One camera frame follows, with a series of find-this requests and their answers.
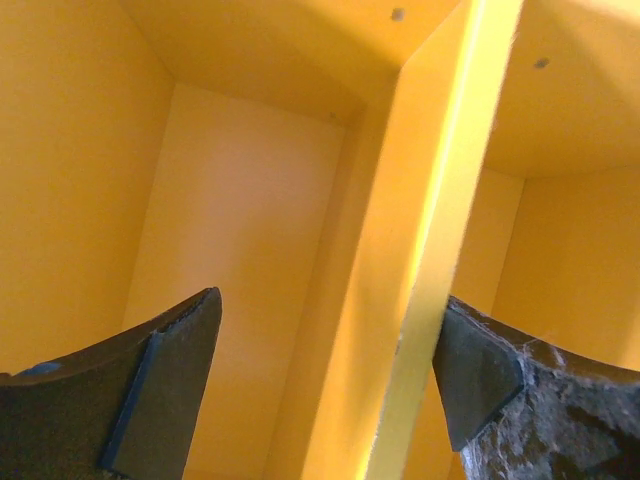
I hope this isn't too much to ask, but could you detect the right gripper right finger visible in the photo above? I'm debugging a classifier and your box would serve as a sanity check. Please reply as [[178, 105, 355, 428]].
[[433, 297, 639, 479]]

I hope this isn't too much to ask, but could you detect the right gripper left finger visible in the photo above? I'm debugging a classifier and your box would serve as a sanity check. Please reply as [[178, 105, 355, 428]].
[[1, 287, 222, 479]]

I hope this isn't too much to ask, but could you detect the yellow wooden shelf box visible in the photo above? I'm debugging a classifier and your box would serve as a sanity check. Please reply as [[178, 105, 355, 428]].
[[1, 1, 639, 479]]

